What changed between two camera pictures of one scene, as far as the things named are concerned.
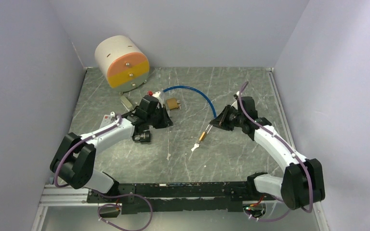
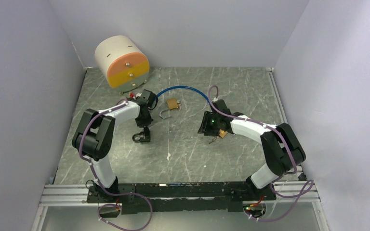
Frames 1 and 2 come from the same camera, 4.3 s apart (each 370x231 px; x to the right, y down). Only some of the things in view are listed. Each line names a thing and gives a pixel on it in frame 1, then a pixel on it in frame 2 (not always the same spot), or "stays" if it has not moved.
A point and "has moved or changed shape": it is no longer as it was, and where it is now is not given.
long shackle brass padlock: [207, 129] has moved or changed shape
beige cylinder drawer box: [124, 64] stays
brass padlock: [172, 103] stays
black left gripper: [166, 121] -> [145, 123]
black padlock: [144, 136] stays
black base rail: [216, 198] stays
